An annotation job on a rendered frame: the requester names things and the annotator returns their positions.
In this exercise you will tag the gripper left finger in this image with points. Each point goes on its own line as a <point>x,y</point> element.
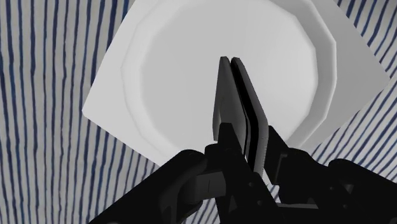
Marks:
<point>189,173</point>

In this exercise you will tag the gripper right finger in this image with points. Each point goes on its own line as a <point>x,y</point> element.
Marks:
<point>325,192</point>

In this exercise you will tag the white square plate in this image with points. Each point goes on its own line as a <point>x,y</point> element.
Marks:
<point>186,77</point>

